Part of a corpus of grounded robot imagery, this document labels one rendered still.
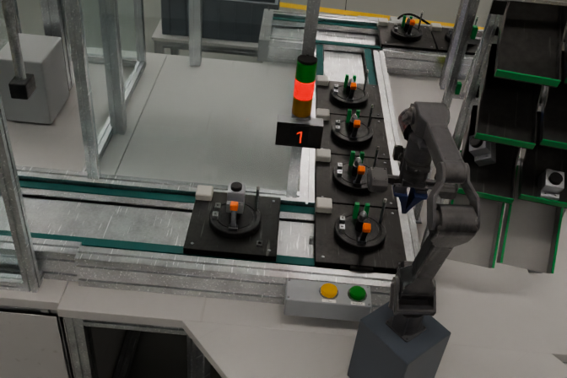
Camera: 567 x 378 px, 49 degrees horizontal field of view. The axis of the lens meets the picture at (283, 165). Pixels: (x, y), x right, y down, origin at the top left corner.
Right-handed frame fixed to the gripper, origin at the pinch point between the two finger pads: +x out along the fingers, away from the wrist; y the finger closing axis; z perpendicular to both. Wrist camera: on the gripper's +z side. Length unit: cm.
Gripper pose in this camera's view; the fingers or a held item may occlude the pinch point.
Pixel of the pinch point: (406, 200)
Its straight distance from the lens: 139.8
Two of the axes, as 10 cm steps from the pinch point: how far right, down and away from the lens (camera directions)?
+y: -10.0, -1.0, -0.1
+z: 0.5, -5.9, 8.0
